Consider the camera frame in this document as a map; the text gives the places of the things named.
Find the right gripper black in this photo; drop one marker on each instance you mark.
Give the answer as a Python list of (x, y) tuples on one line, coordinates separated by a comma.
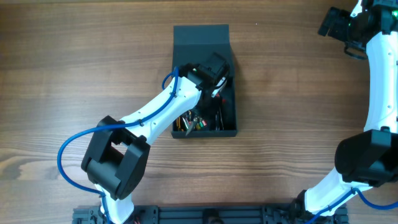
[(337, 23)]

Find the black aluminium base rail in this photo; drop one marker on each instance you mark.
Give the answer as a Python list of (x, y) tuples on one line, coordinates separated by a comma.
[(275, 213)]

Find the black box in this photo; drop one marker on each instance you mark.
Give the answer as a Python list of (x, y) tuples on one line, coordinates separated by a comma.
[(203, 57)]

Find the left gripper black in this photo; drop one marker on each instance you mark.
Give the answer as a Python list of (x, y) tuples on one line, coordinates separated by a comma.
[(206, 101)]

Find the red handled snips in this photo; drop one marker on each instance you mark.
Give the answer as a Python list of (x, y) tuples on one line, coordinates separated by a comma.
[(191, 127)]

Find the silver socket wrench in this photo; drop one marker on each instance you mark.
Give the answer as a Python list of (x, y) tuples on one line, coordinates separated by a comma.
[(220, 120)]

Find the orange black pliers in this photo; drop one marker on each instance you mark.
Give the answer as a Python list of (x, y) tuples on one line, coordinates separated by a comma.
[(178, 124)]

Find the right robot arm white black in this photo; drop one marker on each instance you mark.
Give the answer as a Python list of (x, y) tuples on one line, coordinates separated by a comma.
[(369, 159)]

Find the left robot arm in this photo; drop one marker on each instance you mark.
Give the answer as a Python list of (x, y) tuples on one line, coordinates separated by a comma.
[(117, 154)]

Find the clear case of screwdrivers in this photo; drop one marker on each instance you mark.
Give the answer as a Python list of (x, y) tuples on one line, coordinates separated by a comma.
[(189, 117)]

